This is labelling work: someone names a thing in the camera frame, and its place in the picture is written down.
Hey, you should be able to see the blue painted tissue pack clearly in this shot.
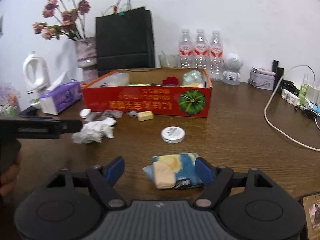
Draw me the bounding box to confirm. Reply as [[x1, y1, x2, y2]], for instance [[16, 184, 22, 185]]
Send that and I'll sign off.
[[143, 153, 202, 190]]

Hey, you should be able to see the white tissue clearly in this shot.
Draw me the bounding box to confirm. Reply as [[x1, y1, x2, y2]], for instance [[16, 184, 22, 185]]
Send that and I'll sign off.
[[72, 117, 117, 144]]

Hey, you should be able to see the round white tin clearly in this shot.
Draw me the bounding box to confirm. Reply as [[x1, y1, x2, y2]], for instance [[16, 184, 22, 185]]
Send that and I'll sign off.
[[161, 126, 185, 144]]

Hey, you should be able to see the person left hand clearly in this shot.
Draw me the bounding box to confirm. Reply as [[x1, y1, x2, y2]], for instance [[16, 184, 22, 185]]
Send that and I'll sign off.
[[1, 154, 22, 197]]

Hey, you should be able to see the dark blue case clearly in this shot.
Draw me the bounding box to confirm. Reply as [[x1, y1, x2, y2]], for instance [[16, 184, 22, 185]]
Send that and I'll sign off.
[[20, 106, 37, 117]]

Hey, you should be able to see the purple tissue pack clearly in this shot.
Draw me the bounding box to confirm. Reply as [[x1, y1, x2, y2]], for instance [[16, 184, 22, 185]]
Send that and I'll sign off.
[[39, 72, 82, 115]]

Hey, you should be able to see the white detergent jug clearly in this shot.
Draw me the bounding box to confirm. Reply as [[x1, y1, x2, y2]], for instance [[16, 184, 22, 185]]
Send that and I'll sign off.
[[23, 51, 50, 109]]

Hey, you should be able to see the beige eraser block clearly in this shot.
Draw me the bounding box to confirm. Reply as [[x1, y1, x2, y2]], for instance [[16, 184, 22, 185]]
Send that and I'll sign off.
[[137, 111, 153, 121]]

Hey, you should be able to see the red cardboard box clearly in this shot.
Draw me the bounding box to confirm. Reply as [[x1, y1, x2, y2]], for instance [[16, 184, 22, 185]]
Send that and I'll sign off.
[[82, 68, 213, 118]]

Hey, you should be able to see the clear plastic jar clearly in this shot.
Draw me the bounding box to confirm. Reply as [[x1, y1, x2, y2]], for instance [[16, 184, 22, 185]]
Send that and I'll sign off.
[[104, 72, 130, 87]]

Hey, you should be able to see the crumpled green plastic wrap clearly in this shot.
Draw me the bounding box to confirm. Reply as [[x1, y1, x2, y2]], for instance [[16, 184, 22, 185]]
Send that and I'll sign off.
[[182, 70, 203, 86]]

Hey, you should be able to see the red fabric rose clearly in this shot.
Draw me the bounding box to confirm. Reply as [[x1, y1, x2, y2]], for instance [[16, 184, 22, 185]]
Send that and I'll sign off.
[[162, 76, 179, 86]]

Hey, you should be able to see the smartphone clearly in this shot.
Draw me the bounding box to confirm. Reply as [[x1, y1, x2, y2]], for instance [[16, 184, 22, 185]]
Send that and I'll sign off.
[[299, 192, 320, 240]]

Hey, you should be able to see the purple ceramic vase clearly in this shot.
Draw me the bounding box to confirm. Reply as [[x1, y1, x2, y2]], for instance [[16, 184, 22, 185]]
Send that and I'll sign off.
[[75, 37, 98, 83]]

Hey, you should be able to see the grey tin box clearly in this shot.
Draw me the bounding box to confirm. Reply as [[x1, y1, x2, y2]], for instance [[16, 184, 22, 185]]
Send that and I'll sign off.
[[248, 68, 276, 90]]

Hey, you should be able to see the white astronaut figurine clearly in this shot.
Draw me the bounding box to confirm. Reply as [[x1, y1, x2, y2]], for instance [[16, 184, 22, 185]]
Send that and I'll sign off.
[[222, 53, 243, 86]]

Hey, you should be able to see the white power strip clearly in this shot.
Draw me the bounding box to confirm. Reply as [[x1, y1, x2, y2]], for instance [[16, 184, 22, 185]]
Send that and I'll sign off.
[[281, 89, 319, 113]]

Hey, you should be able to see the clear glass cup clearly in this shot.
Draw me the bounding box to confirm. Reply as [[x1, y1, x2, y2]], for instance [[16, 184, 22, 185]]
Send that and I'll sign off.
[[158, 50, 178, 68]]

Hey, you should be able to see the right water bottle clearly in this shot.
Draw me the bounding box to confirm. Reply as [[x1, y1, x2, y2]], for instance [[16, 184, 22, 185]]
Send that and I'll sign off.
[[209, 30, 223, 81]]

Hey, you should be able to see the water bottle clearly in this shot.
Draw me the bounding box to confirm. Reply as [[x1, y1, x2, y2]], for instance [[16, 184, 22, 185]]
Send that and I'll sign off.
[[209, 30, 223, 81], [179, 29, 194, 68], [194, 29, 208, 69]]

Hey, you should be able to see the middle water bottle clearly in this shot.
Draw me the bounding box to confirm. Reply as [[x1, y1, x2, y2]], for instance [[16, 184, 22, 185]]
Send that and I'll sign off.
[[194, 29, 208, 69]]

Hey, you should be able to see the dried rose bouquet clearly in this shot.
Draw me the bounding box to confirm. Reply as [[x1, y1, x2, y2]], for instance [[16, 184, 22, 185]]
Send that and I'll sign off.
[[33, 0, 91, 41]]

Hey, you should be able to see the left water bottle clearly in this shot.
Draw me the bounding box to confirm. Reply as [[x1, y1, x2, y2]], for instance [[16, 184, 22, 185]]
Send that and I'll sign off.
[[179, 29, 194, 68]]

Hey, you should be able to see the black paper bag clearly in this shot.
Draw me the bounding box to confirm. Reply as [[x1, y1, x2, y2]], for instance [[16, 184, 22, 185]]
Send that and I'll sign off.
[[95, 0, 156, 76]]

